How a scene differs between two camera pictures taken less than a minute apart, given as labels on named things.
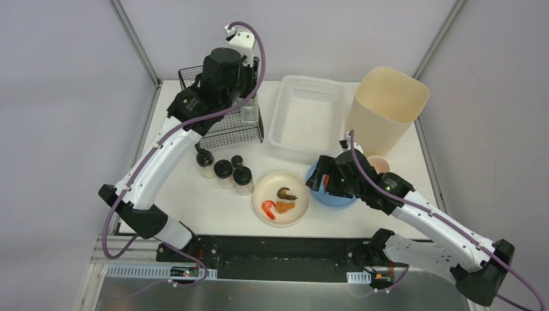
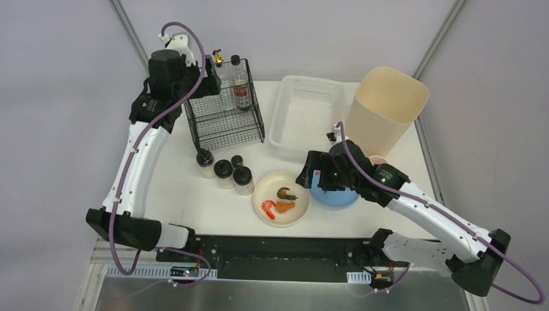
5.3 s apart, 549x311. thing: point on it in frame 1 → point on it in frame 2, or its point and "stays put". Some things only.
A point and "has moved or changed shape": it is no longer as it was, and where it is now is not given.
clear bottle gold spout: (249, 113) has moved or changed shape
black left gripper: (247, 80) → (210, 81)
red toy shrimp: (265, 207) stays put
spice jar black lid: (204, 159) stays put
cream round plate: (267, 190) stays put
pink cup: (380, 164) stays put
